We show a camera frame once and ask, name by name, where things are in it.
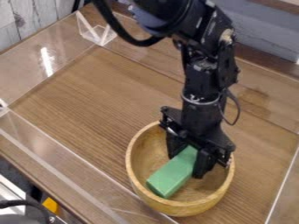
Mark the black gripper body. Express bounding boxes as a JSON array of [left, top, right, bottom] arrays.
[[159, 101, 237, 167]]

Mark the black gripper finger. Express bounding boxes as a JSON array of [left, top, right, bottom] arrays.
[[193, 149, 217, 179], [166, 133, 189, 158]]

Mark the green rectangular block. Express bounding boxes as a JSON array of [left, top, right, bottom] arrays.
[[146, 146, 198, 199]]

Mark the brown wooden bowl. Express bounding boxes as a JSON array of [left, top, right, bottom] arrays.
[[126, 122, 235, 217]]

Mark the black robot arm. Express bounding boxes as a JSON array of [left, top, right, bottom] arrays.
[[131, 0, 239, 179]]

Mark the yellow and black device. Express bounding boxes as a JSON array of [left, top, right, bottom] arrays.
[[28, 189, 82, 224]]

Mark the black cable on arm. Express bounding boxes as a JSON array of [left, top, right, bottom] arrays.
[[218, 88, 243, 127]]

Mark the clear acrylic front wall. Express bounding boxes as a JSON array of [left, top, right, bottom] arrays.
[[0, 108, 179, 224]]

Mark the clear acrylic corner bracket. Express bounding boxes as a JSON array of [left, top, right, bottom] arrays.
[[76, 11, 118, 46]]

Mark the black cable bottom left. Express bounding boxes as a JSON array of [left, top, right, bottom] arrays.
[[0, 199, 52, 224]]

